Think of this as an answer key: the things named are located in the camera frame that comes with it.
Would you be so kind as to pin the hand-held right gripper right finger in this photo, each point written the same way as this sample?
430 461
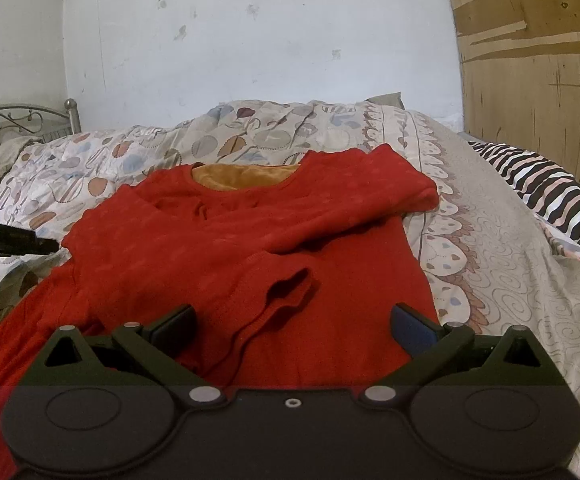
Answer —
410 335

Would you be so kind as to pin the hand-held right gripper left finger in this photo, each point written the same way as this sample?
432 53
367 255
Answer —
174 329

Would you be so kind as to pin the red shirt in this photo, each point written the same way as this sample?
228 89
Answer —
210 260

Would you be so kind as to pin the metal bed headboard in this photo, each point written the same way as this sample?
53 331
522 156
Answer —
15 120

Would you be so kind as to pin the circle patterned quilt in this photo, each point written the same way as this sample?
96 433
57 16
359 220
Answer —
120 150

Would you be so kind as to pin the zebra striped pillow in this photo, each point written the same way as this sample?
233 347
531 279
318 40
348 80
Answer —
554 190

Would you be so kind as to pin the olive pillow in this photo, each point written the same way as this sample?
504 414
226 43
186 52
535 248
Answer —
387 100

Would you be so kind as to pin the plywood board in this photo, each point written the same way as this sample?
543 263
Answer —
534 70

